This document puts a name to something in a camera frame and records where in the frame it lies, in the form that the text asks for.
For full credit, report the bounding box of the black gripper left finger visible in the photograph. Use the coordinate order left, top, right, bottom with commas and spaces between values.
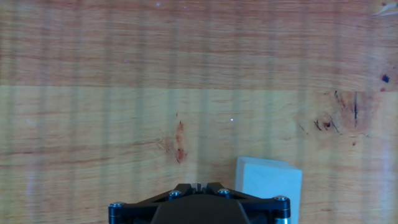
108, 182, 200, 224

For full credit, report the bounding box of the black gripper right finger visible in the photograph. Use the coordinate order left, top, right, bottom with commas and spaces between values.
198, 182, 292, 224

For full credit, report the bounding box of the small pale wooden block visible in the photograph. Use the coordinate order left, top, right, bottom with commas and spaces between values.
234, 156, 303, 224

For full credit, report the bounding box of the glossy wood grain mat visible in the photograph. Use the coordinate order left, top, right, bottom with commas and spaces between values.
0, 0, 398, 224

